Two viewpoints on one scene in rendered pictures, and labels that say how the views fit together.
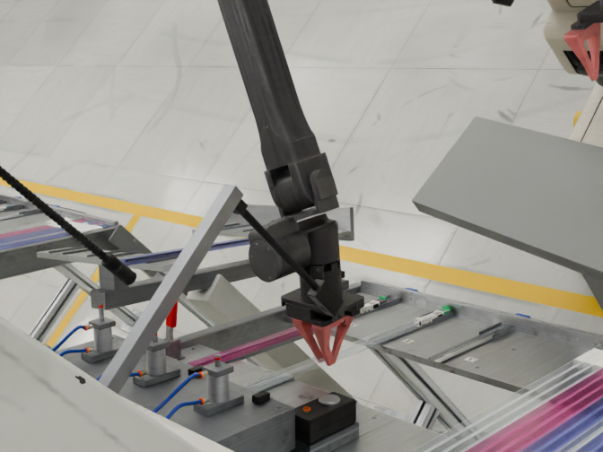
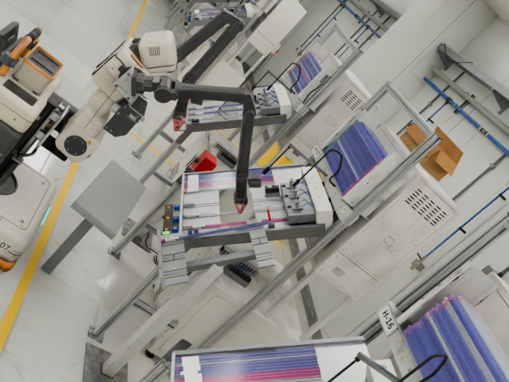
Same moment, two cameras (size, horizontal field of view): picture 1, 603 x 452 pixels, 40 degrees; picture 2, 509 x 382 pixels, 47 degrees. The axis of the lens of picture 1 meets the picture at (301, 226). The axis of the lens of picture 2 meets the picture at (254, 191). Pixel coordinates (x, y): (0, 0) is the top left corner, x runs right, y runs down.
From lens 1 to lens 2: 3.60 m
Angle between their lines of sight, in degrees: 122
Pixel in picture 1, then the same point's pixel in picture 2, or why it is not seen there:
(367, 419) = (257, 195)
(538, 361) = (201, 195)
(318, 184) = not seen: hidden behind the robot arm
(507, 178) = (107, 203)
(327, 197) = not seen: hidden behind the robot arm
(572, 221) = (124, 195)
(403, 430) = (255, 191)
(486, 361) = (210, 199)
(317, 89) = not seen: outside the picture
